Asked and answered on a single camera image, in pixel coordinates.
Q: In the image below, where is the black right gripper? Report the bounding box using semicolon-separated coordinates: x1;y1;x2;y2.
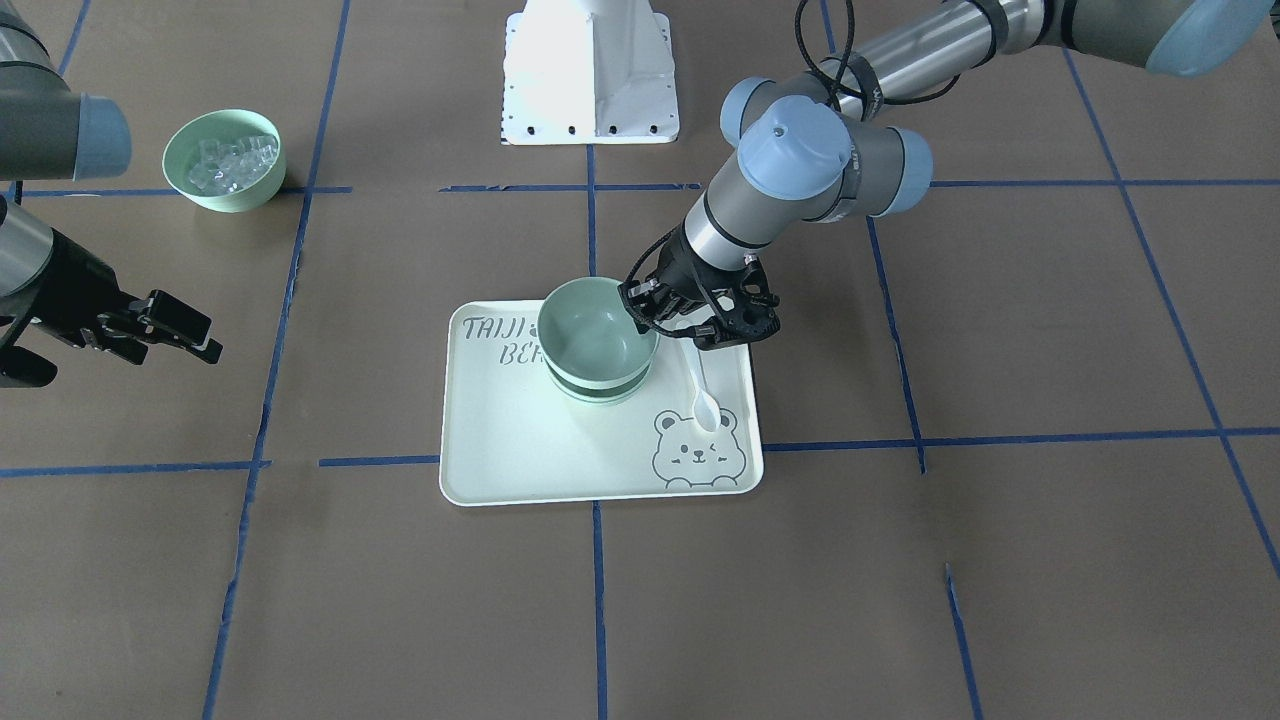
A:
1;232;223;388

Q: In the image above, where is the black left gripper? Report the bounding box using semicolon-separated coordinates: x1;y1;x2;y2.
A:
618;228;781;351

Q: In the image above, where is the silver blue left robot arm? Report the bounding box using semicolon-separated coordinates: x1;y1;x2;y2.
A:
618;1;1271;351

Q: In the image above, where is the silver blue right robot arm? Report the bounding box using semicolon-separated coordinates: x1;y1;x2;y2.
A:
1;1;221;388

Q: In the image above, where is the white plastic spoon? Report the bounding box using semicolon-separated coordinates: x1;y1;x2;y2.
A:
676;336;721;434

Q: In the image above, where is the green bowl on tray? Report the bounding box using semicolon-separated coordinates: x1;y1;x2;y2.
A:
557;386;637;406

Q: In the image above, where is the green bowl with ice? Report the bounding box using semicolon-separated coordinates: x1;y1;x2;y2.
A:
163;109;287;213

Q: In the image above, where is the pale green serving tray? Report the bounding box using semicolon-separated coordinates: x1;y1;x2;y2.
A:
439;300;764;507

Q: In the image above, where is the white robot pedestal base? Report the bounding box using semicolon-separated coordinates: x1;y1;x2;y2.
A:
500;1;681;146

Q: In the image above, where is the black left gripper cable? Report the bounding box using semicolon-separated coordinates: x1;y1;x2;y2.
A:
795;0;961;108

